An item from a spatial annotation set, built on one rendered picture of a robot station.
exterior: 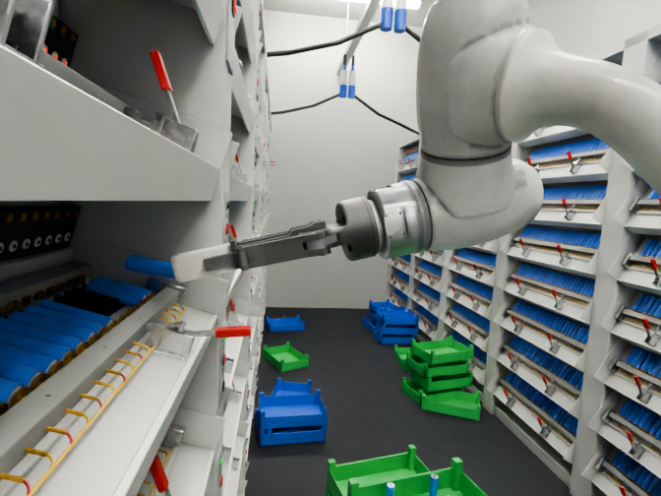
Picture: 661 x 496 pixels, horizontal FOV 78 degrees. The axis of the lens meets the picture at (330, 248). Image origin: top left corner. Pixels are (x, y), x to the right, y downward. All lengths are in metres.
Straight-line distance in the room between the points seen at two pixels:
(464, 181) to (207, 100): 0.35
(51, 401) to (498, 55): 0.43
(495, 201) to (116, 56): 0.50
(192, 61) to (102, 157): 0.40
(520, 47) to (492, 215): 0.18
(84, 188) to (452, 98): 0.34
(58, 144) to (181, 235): 0.41
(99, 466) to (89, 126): 0.19
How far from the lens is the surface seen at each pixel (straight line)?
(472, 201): 0.48
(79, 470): 0.29
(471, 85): 0.43
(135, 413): 0.35
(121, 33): 0.64
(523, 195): 0.53
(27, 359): 0.36
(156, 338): 0.44
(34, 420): 0.29
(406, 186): 0.49
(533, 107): 0.43
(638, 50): 1.86
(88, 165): 0.21
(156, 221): 0.60
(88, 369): 0.34
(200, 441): 0.68
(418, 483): 1.16
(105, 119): 0.22
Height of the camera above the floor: 1.10
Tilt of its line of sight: 6 degrees down
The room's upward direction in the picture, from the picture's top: 3 degrees clockwise
